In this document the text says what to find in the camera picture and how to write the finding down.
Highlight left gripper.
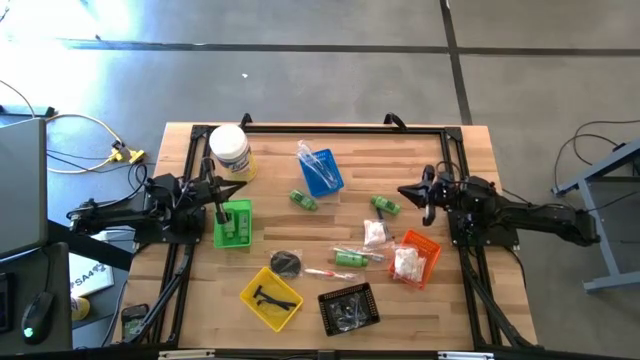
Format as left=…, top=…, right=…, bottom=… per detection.
left=189, top=157, right=249, bottom=225

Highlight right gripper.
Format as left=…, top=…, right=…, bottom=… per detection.
left=397, top=163, right=467, bottom=227

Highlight bag of cotton balls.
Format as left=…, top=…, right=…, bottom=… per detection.
left=399, top=259, right=428, bottom=285
left=362, top=218, right=394, bottom=249
left=393, top=243, right=424, bottom=274

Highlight clear toothbrush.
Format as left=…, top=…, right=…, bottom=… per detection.
left=295, top=140, right=331, bottom=181
left=304, top=149, right=342, bottom=190

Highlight black razor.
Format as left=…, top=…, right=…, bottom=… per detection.
left=251, top=283, right=284, bottom=306

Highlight red toothbrush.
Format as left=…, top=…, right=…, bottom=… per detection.
left=303, top=267, right=360, bottom=281

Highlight bag of black hair ties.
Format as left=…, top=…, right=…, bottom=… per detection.
left=330, top=291, right=374, bottom=330

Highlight disinfectant wipes canister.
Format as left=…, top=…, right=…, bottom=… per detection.
left=208, top=123, right=259, bottom=182

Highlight green plastic basket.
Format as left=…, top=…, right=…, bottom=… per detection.
left=213, top=198, right=254, bottom=249

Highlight orange plastic basket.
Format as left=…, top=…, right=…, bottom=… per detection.
left=388, top=228, right=443, bottom=291

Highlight blue plastic basket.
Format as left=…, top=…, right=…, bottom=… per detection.
left=298, top=147, right=346, bottom=198

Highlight black round brush in bag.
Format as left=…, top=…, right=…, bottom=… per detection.
left=268, top=249, right=305, bottom=280

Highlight yellow plastic basket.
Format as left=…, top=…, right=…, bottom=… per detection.
left=238, top=265, right=305, bottom=333

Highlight black plastic basket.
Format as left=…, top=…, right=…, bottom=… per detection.
left=317, top=281, right=382, bottom=337

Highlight black device with green board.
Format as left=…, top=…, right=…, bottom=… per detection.
left=121, top=303, right=150, bottom=336

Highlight white printed booklet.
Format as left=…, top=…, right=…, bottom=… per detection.
left=67, top=252, right=115, bottom=299

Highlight silver metal bar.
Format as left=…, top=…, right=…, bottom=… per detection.
left=437, top=351, right=496, bottom=360
left=157, top=349, right=217, bottom=360

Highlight small yellow object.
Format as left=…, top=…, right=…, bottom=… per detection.
left=71, top=295, right=92, bottom=322

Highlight dark desk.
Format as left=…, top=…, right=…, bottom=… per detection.
left=0, top=242, right=74, bottom=354

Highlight grey laptop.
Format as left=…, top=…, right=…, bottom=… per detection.
left=0, top=117, right=50, bottom=259

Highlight black computer mouse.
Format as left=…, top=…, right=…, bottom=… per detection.
left=20, top=291, right=56, bottom=345

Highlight black keyboard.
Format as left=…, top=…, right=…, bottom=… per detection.
left=0, top=272, right=14, bottom=334

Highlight black aluminium table frame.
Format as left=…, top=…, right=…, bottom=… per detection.
left=122, top=112, right=539, bottom=351

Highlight yellow cable with plugs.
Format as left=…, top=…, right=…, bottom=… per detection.
left=44, top=113, right=147, bottom=175

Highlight grey desk frame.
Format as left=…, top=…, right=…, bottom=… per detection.
left=551, top=137, right=640, bottom=294

